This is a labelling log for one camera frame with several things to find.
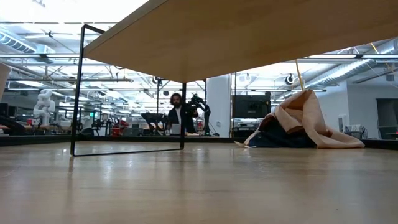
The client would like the wooden shelf with black legs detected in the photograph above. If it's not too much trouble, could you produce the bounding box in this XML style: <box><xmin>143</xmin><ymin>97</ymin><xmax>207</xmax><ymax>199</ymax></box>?
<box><xmin>70</xmin><ymin>0</ymin><xmax>398</xmax><ymax>157</ymax></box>

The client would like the dark grey door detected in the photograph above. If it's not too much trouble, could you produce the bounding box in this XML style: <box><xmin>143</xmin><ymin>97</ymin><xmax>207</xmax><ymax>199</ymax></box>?
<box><xmin>376</xmin><ymin>98</ymin><xmax>398</xmax><ymax>140</ymax></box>

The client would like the pink cloth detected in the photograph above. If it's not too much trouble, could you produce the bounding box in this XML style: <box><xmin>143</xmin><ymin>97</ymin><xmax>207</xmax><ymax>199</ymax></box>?
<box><xmin>243</xmin><ymin>88</ymin><xmax>366</xmax><ymax>149</ymax></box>

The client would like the person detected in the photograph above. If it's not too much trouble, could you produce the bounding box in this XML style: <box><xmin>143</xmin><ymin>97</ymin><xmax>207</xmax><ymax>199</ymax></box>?
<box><xmin>166</xmin><ymin>92</ymin><xmax>200</xmax><ymax>136</ymax></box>

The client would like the black aluminium table frame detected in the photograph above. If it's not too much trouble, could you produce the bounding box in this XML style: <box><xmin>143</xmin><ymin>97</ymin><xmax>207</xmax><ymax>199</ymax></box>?
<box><xmin>0</xmin><ymin>134</ymin><xmax>398</xmax><ymax>151</ymax></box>

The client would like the red lab equipment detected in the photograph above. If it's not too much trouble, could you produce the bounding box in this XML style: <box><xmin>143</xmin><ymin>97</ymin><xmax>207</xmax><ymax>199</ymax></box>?
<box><xmin>110</xmin><ymin>119</ymin><xmax>131</xmax><ymax>137</ymax></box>

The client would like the black light stand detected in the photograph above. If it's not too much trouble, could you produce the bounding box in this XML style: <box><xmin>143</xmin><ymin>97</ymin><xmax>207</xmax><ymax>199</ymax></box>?
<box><xmin>151</xmin><ymin>76</ymin><xmax>165</xmax><ymax>110</ymax></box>

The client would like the silver ventilation duct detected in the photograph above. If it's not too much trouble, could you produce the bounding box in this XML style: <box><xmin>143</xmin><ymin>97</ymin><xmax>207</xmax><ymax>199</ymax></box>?
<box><xmin>306</xmin><ymin>39</ymin><xmax>398</xmax><ymax>90</ymax></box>

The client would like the yellow cable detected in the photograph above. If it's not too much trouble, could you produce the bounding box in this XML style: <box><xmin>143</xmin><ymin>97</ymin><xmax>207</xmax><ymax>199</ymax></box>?
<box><xmin>294</xmin><ymin>58</ymin><xmax>305</xmax><ymax>91</ymax></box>

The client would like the grey mesh chair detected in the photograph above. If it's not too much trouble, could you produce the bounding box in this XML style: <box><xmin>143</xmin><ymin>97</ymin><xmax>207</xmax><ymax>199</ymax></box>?
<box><xmin>343</xmin><ymin>124</ymin><xmax>368</xmax><ymax>140</ymax></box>

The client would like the navy blue cloth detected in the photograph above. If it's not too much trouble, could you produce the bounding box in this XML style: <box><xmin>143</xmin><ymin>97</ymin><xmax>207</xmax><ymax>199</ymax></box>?
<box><xmin>233</xmin><ymin>119</ymin><xmax>317</xmax><ymax>149</ymax></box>

